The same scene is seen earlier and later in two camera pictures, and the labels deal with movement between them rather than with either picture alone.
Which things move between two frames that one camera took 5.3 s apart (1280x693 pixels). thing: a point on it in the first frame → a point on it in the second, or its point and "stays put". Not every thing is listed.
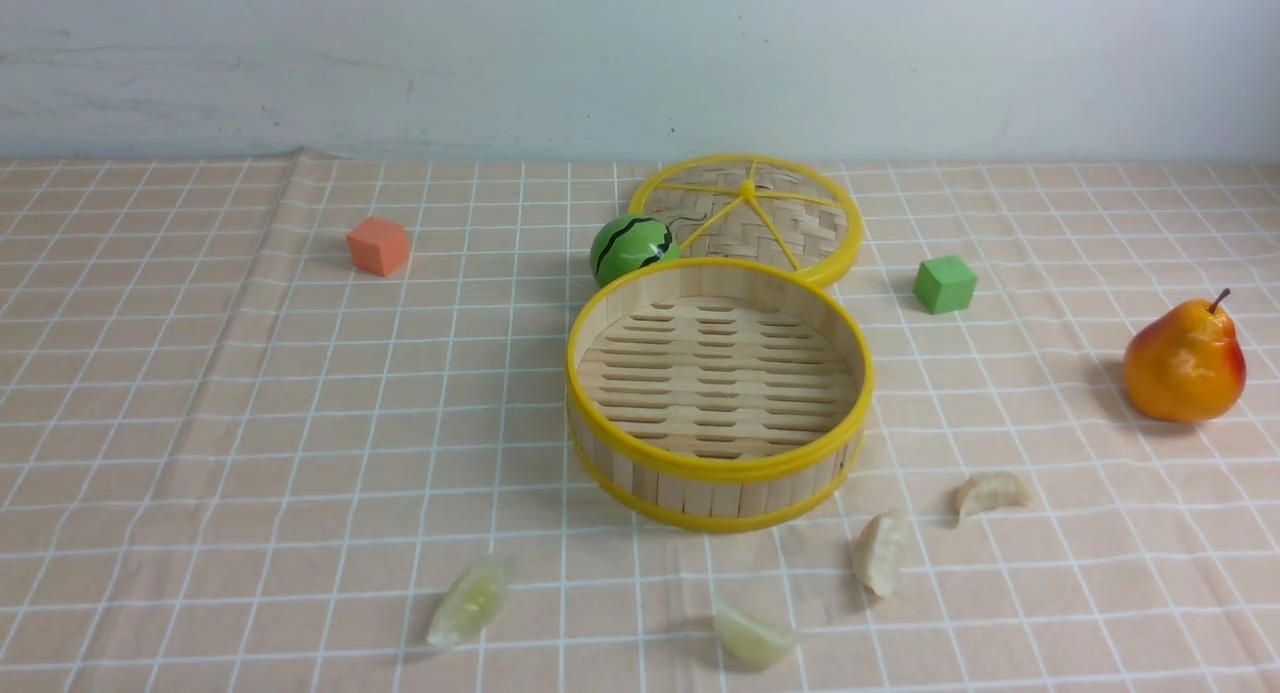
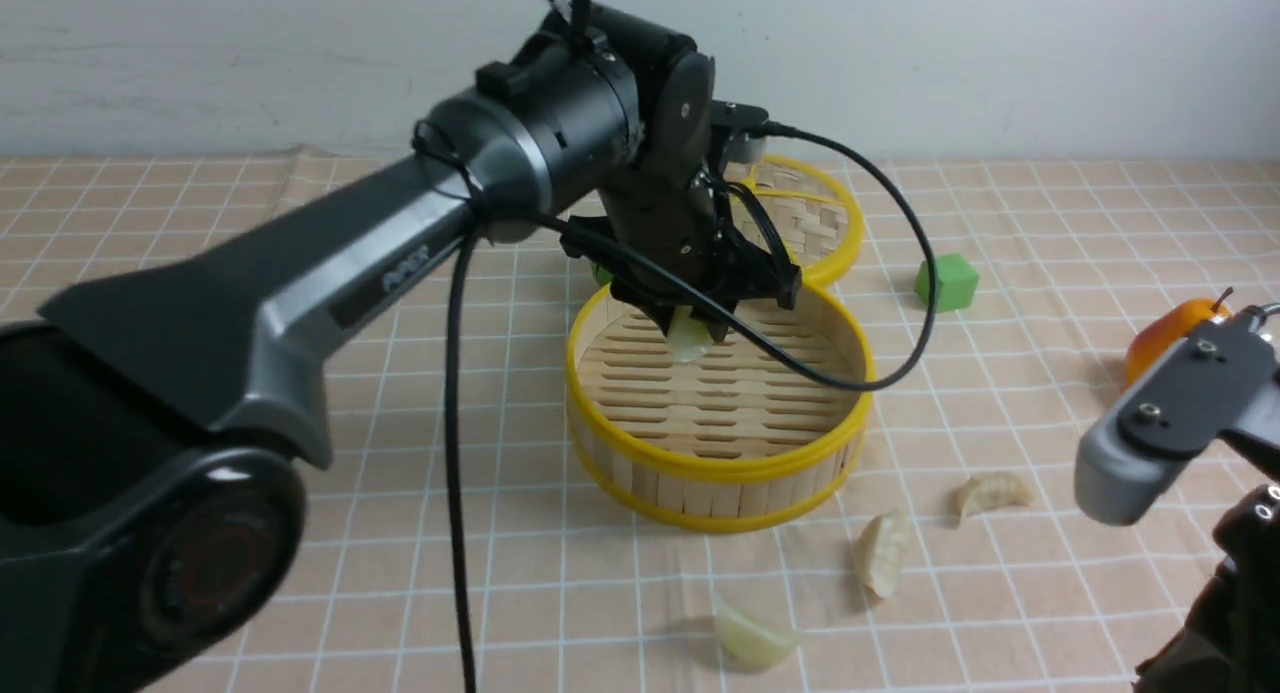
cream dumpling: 989,490 stays put
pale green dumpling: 468,604 → 688,338
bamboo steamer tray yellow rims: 719,394 stays put
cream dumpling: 881,553 stays put
